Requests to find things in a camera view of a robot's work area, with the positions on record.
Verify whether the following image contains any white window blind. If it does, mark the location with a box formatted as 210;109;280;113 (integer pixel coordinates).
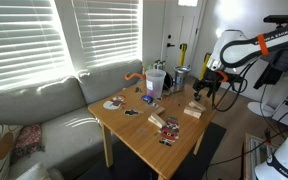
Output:
71;0;144;70
0;0;69;93

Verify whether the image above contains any aluminium frame board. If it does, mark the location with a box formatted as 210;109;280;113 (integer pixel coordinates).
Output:
243;133;279;180

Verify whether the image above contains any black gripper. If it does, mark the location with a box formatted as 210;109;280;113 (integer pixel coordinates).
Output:
192;70;223;101

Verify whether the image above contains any snowman cutout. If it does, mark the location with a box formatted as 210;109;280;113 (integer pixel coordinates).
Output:
102;94;128;111

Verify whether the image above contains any orange wrist strap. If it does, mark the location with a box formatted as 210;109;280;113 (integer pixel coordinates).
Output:
214;69;230;84

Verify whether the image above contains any dark rug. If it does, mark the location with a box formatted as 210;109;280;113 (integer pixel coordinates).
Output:
77;121;228;180

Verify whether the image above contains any red green nutcracker cutout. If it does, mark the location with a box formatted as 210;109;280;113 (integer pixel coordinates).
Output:
158;116;181;147

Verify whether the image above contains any black round object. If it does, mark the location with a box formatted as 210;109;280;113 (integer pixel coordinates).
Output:
163;72;175;91

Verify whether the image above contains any blue toy car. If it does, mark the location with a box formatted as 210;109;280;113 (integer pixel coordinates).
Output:
141;94;154;103

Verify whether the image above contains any yellow post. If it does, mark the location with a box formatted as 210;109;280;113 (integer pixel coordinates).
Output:
178;43;189;67
198;52;213;81

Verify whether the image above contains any translucent plastic cup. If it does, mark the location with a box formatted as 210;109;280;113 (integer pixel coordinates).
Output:
145;68;167;100

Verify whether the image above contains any white door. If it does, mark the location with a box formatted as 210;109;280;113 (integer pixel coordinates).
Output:
160;0;207;80

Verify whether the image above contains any orange octopus plush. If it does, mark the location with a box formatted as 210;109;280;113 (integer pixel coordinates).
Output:
123;70;147;82

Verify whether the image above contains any small black figure cutout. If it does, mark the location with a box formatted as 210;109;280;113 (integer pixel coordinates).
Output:
123;108;144;117

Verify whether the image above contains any grey fabric sofa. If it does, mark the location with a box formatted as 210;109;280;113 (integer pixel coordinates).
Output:
0;59;144;180

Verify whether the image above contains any metal spoon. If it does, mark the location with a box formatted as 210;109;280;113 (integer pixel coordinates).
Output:
163;88;182;98

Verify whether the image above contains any white cushion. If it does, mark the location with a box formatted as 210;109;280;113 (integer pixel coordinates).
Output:
15;162;65;180

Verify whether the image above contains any small colourful sticker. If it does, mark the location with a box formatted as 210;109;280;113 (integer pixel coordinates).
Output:
147;101;160;110

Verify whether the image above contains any red patterned cloth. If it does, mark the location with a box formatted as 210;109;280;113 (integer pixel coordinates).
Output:
10;123;46;164

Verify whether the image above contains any wooden table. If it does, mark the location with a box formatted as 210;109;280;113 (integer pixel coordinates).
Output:
87;79;225;180

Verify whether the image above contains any white round stand base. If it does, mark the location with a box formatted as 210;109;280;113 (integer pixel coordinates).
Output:
247;100;276;118

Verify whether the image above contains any orange forearm strap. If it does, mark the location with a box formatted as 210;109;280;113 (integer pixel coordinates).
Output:
256;33;271;57

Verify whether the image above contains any black floor cable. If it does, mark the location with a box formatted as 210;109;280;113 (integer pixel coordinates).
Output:
207;131;287;168

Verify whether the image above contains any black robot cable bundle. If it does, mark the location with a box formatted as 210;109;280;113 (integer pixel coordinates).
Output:
211;59;253;113

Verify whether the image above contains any steel tumbler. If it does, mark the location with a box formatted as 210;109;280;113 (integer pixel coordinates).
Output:
173;65;192;92

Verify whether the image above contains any light wooden block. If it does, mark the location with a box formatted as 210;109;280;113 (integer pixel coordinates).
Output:
147;112;167;130
188;100;207;112
182;106;203;120
153;105;166;116

